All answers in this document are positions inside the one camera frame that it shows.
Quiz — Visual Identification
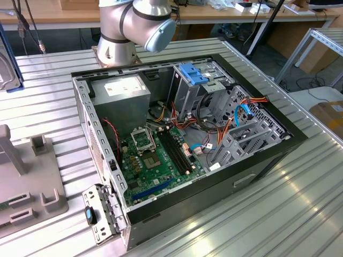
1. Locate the black open PC case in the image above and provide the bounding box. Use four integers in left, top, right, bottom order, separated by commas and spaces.
70, 53, 309, 251

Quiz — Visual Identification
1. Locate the large brown cardboard sheet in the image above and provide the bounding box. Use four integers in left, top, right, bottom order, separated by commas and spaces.
267, 21, 335, 74

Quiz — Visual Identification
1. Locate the grey power supply unit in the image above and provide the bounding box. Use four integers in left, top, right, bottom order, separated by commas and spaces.
90, 74, 151, 140

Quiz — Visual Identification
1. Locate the black cable loop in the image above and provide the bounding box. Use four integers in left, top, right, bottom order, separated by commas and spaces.
196, 92, 218, 133

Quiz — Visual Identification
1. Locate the black RAM slot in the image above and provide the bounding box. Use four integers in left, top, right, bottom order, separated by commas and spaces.
156, 130, 188, 176
163, 128, 194, 173

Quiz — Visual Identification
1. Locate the blue plastic drive latch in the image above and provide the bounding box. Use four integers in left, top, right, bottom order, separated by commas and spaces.
179, 63, 211, 86

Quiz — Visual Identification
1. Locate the white box with black lid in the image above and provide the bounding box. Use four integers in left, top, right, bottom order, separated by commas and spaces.
235, 2, 253, 13

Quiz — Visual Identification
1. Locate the blue expansion slot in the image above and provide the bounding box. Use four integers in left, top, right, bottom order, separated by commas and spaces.
131, 178, 174, 200

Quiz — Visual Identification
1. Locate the grey optical drive cage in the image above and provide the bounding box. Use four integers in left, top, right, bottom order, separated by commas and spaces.
171, 60, 234, 121

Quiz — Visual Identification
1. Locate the white printed box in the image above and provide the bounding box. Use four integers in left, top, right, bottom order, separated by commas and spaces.
250, 3, 271, 14

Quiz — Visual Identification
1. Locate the blue SATA wire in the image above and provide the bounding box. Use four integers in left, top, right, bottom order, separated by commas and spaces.
234, 103, 255, 129

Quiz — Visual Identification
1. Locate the orange wire bundle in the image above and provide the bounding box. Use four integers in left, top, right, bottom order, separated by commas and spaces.
170, 101, 199, 133

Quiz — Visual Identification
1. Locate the metal socket cover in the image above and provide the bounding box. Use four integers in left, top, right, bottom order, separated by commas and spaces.
130, 127, 156, 154

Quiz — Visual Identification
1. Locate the white side table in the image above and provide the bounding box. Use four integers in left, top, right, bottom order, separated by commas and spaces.
289, 86, 343, 111

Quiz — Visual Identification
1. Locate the grey disk bay cage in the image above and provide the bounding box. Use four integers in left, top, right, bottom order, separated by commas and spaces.
206, 85, 293, 172

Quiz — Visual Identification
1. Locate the aluminium frame shelf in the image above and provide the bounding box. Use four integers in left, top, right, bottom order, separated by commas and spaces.
275, 27, 343, 89

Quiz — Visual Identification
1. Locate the black slanted pole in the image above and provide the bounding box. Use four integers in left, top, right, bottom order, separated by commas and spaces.
245, 0, 285, 56

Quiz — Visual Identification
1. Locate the wooden desk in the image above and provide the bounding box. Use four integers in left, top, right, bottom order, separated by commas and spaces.
175, 0, 340, 26
0, 0, 102, 31

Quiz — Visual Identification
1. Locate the flat cardboard tray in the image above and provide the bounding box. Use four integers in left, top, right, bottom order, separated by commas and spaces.
283, 2, 315, 16

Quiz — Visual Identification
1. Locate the person's blue shoe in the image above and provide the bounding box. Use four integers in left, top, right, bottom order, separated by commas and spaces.
223, 25, 246, 41

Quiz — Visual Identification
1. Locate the red and black fan wire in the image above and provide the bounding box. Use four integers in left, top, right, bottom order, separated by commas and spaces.
101, 117, 121, 163

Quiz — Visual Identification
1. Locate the grey parts rack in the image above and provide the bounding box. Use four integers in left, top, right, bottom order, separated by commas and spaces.
0, 124, 69, 238

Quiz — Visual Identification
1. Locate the grey expansion slot bracket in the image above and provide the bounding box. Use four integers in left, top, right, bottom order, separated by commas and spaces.
81, 183, 129, 246

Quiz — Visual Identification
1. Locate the cardboard box with label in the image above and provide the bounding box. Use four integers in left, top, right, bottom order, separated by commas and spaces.
308, 101, 343, 138

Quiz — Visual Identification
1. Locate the green motherboard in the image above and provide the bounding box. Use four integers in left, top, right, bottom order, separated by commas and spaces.
119, 125, 208, 208

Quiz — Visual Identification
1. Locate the orange power wire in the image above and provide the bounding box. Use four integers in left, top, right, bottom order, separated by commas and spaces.
216, 96, 269, 147

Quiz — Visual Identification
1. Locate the light blue thin wire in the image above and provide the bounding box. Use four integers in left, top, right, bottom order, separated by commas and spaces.
190, 143, 214, 153

